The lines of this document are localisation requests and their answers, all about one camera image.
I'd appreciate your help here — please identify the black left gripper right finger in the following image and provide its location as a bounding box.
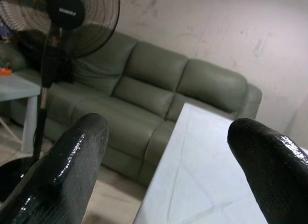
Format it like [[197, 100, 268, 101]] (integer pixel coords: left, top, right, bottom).
[[227, 118, 308, 224]]

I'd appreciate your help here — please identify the black standing fan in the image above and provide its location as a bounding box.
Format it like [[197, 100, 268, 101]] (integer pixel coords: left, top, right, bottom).
[[0, 0, 121, 203]]

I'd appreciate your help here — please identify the small pale side table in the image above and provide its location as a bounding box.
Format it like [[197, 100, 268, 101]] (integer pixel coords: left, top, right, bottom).
[[0, 72, 42, 147]]

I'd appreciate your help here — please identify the white plastic table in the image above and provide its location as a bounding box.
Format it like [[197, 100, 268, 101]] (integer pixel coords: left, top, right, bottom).
[[133, 102, 308, 224]]

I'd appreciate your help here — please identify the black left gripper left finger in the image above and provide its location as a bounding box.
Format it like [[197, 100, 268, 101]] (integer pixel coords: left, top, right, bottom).
[[0, 113, 109, 224]]

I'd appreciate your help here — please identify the green leather sofa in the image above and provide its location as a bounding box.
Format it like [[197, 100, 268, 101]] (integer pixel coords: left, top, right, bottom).
[[0, 31, 263, 188]]

